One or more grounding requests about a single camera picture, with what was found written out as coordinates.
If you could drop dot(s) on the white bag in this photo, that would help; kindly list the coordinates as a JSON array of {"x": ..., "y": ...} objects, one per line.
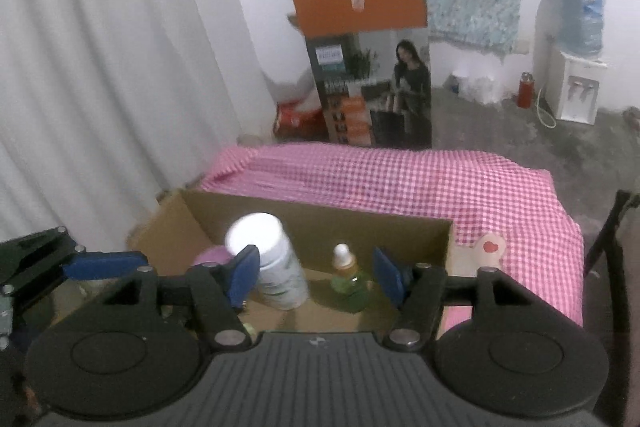
[{"x": 292, "y": 89}]

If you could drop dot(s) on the brown cardboard box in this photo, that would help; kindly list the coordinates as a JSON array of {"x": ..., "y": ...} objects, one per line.
[{"x": 320, "y": 227}]

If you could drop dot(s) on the white water dispenser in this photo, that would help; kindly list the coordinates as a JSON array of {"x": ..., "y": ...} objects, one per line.
[{"x": 575, "y": 89}]

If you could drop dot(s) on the white plastic bags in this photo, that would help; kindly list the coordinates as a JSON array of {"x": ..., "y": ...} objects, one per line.
[{"x": 477, "y": 87}]

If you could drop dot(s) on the white curtain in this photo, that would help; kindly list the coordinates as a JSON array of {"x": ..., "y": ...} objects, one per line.
[{"x": 110, "y": 67}]

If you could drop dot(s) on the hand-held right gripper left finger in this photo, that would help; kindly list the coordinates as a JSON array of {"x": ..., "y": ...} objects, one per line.
[{"x": 243, "y": 277}]

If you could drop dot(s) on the white plastic bottle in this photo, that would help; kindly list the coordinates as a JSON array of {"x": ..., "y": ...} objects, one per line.
[{"x": 272, "y": 257}]

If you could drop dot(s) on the pink round jar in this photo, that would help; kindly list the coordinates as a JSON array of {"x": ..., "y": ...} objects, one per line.
[{"x": 212, "y": 256}]

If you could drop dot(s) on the white tag red spot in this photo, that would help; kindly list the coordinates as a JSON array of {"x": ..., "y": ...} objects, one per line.
[{"x": 490, "y": 248}]

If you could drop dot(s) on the red thermos bottle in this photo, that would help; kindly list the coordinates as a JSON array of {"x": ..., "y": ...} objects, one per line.
[{"x": 525, "y": 91}]

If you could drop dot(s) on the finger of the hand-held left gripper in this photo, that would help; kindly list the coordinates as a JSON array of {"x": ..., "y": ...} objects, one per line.
[{"x": 100, "y": 264}]

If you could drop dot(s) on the blue water jug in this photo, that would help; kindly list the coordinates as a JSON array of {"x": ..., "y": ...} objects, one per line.
[{"x": 582, "y": 14}]

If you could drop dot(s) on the pink checkered cloth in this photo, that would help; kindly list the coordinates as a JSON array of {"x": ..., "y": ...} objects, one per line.
[{"x": 400, "y": 182}]

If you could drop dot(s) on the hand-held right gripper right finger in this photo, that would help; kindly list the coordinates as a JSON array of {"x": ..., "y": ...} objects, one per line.
[{"x": 387, "y": 277}]

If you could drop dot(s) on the red bag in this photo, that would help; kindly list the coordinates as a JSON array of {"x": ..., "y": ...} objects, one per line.
[{"x": 295, "y": 119}]

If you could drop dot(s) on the tall printed box orange top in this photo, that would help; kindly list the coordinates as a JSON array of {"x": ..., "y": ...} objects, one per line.
[{"x": 370, "y": 57}]

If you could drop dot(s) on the green bottle white cap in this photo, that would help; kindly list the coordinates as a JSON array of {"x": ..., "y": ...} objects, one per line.
[{"x": 350, "y": 282}]

